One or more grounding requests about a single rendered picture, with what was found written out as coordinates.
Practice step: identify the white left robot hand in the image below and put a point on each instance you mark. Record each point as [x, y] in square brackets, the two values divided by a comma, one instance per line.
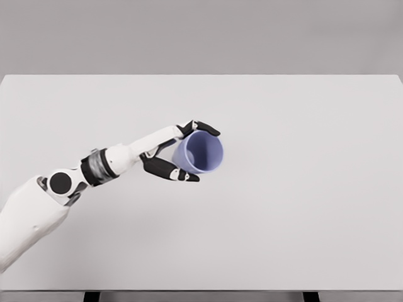
[154, 138]

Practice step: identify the blue plastic cup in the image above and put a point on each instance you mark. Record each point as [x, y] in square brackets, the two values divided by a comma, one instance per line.
[203, 151]

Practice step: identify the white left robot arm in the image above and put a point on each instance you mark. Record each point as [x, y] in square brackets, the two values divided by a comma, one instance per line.
[34, 204]

